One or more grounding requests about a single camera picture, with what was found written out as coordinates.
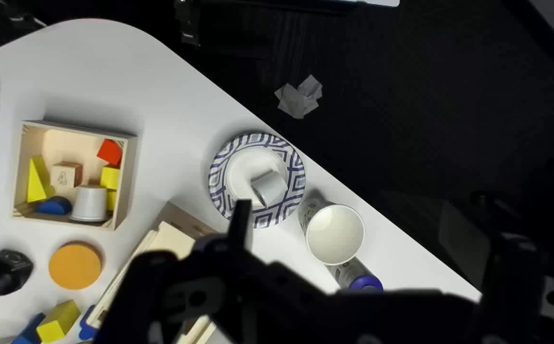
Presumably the open wooden tray box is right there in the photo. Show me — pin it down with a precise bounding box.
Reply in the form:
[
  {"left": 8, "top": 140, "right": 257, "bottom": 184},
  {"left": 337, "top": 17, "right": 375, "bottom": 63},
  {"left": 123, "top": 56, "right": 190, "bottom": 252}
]
[{"left": 12, "top": 119, "right": 140, "bottom": 231}]

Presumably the red wooden block in tray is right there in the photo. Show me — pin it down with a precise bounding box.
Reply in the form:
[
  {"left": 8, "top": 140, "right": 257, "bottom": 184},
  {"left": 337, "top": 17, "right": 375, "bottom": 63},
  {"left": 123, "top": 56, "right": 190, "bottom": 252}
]
[{"left": 96, "top": 138, "right": 127, "bottom": 170}]

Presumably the orange wooden disc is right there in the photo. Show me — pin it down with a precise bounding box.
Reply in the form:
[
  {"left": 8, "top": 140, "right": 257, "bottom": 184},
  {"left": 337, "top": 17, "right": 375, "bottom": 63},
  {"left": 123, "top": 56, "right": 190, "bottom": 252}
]
[{"left": 48, "top": 241, "right": 106, "bottom": 293}]

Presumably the plain wooden cube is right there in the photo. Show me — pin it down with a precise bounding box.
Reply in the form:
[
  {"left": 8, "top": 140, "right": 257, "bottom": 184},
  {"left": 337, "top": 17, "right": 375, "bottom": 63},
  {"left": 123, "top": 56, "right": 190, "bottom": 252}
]
[{"left": 48, "top": 161, "right": 85, "bottom": 191}]

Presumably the blue rounded wooden block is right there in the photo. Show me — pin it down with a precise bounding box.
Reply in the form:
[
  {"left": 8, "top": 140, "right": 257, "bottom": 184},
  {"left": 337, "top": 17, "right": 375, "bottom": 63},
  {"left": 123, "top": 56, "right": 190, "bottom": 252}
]
[{"left": 35, "top": 195, "right": 75, "bottom": 218}]

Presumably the yellow wooden block in tray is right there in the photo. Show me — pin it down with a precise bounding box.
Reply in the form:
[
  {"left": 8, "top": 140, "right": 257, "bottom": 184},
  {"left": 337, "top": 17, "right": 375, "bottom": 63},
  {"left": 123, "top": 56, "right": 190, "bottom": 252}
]
[{"left": 100, "top": 166, "right": 123, "bottom": 212}]

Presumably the wooden shape sorter box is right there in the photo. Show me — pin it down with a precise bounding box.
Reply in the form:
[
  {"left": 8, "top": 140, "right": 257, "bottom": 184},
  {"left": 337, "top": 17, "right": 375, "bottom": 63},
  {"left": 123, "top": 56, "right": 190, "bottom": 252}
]
[{"left": 89, "top": 201, "right": 224, "bottom": 344}]

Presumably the white cylinder block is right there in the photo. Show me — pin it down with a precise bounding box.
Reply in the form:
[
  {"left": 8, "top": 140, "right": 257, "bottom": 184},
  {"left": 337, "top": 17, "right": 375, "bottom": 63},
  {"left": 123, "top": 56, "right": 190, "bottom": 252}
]
[{"left": 69, "top": 184, "right": 111, "bottom": 224}]

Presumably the grey tape patch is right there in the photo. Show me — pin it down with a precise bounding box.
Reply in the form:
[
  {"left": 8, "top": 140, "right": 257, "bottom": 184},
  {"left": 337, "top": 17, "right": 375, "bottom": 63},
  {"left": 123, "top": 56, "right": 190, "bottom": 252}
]
[{"left": 274, "top": 73, "right": 325, "bottom": 121}]

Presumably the yellow triangular wooden block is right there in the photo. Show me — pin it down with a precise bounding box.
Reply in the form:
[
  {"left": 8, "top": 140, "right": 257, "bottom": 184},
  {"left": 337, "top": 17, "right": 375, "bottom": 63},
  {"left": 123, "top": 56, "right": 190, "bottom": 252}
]
[{"left": 26, "top": 155, "right": 56, "bottom": 205}]

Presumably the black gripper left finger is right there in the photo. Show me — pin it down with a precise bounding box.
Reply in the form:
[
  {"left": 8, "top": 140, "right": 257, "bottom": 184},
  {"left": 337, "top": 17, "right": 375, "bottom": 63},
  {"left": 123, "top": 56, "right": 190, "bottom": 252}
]
[{"left": 94, "top": 199, "right": 331, "bottom": 344}]

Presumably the glue bottle with blue cap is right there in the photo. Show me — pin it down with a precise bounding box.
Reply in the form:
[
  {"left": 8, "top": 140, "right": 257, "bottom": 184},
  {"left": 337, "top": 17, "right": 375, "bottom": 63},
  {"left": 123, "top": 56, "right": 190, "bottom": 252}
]
[{"left": 327, "top": 256, "right": 387, "bottom": 294}]

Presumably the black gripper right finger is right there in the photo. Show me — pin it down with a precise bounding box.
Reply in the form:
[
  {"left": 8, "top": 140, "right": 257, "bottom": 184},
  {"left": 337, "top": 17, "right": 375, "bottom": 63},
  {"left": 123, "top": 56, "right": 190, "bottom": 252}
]
[{"left": 473, "top": 233, "right": 554, "bottom": 344}]

